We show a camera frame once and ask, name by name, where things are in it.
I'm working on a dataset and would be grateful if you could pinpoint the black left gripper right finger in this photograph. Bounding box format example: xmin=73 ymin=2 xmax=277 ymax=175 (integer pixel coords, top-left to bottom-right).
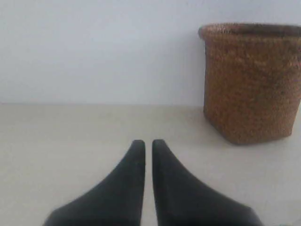
xmin=152 ymin=139 xmax=261 ymax=226

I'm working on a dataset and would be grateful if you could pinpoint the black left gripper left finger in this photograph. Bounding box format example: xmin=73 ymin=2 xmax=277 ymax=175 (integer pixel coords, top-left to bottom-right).
xmin=44 ymin=140 xmax=145 ymax=226

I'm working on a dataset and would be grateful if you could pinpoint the brown woven wicker basket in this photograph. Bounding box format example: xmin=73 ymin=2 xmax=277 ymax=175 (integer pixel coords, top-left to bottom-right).
xmin=198 ymin=23 xmax=301 ymax=145

